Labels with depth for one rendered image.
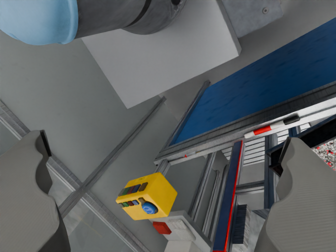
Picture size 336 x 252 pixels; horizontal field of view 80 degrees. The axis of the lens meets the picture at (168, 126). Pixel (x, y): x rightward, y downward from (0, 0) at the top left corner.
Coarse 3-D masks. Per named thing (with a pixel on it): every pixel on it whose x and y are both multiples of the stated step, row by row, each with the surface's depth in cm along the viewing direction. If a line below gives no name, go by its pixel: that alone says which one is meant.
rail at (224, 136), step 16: (304, 96) 53; (320, 96) 48; (256, 112) 61; (272, 112) 56; (288, 112) 51; (304, 112) 49; (320, 112) 48; (224, 128) 66; (240, 128) 60; (256, 128) 56; (176, 144) 80; (192, 144) 71; (208, 144) 66; (224, 144) 63; (160, 160) 79; (176, 160) 75
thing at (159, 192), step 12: (132, 180) 70; (144, 180) 64; (156, 180) 60; (144, 192) 57; (156, 192) 59; (168, 192) 62; (156, 204) 57; (168, 204) 60; (132, 216) 67; (144, 216) 63; (156, 216) 61
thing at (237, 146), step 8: (240, 144) 58; (232, 152) 57; (232, 160) 54; (232, 168) 51; (232, 176) 49; (232, 184) 47; (224, 192) 46; (232, 192) 45; (224, 200) 44; (224, 208) 42; (224, 216) 41; (224, 224) 39; (216, 232) 39; (224, 232) 38; (216, 240) 37; (224, 240) 36; (216, 248) 36
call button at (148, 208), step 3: (144, 204) 58; (147, 204) 58; (150, 204) 58; (144, 207) 58; (147, 207) 58; (150, 207) 57; (153, 207) 58; (144, 210) 59; (147, 210) 59; (150, 210) 58; (153, 210) 58; (147, 213) 60; (150, 213) 59
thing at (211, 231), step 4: (224, 168) 179; (224, 172) 172; (224, 176) 168; (224, 180) 165; (220, 184) 167; (220, 188) 160; (220, 192) 155; (220, 196) 152; (216, 200) 155; (220, 200) 150; (216, 204) 149; (216, 208) 144; (216, 212) 142; (212, 216) 145; (216, 216) 139; (212, 220) 140; (212, 224) 136; (212, 228) 132; (212, 232) 130; (208, 236) 133; (212, 236) 128
